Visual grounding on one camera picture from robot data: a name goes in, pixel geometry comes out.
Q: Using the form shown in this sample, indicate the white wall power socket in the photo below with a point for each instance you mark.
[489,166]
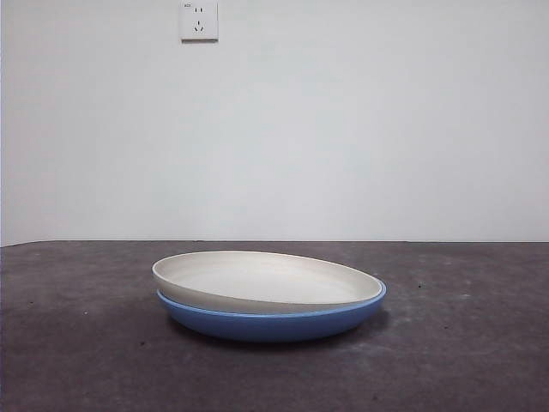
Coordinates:
[199,22]

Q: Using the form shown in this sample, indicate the blue round plate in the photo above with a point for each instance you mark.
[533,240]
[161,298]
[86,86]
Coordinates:
[274,328]

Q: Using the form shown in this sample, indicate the white round plate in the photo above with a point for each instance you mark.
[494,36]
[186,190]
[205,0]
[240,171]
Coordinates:
[266,285]

